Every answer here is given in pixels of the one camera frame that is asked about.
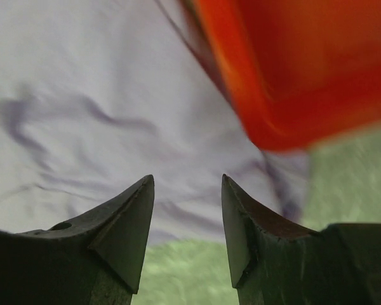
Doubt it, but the purple t-shirt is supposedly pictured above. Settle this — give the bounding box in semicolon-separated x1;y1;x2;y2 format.
0;1;309;245

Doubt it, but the red plastic bin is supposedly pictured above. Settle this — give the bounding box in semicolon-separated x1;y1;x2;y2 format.
194;0;381;151

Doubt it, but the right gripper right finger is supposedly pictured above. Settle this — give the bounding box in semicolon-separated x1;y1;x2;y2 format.
222;175;381;305

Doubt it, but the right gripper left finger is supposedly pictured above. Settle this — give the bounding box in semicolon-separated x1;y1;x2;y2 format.
0;175;154;304

